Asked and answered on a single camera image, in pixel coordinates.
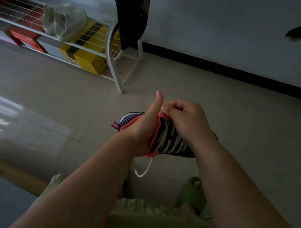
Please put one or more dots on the person's right hand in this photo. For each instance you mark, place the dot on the person's right hand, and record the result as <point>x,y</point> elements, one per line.
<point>190,122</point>

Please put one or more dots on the person's left hand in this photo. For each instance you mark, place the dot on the person's left hand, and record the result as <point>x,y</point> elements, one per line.
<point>143,126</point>

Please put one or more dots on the white shoelace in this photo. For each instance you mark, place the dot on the white shoelace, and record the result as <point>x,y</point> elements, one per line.
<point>164,138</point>

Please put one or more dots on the blue knit sneaker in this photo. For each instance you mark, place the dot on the blue knit sneaker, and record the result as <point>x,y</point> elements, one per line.
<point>169,141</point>

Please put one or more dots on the person's right forearm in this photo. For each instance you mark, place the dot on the person's right forearm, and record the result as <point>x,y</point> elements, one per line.
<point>237,188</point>

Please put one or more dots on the person's left forearm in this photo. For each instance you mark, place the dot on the person's left forearm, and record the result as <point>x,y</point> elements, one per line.
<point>77,188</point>

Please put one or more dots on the black baseboard strip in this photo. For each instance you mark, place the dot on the black baseboard strip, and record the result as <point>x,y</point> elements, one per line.
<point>223,70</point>

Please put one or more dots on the white metal shoe rack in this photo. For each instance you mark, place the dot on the white metal shoe rack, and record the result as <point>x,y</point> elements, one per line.
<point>110,63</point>

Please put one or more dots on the yellow shoe box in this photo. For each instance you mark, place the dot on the yellow shoe box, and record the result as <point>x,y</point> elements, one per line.
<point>89,61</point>

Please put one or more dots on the olive green shorts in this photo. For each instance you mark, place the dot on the olive green shorts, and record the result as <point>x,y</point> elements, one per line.
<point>145,213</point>

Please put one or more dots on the black hanging garment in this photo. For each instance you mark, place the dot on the black hanging garment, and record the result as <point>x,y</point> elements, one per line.
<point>131,21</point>

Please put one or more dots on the white shoe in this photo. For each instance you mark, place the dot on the white shoe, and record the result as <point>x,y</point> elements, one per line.
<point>48,21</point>
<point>70,22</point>

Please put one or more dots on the red shoe box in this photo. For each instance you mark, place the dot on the red shoe box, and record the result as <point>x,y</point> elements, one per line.
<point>28,40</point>

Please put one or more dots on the white and grey shoe box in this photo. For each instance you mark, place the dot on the white and grey shoe box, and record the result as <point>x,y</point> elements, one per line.
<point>7,37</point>

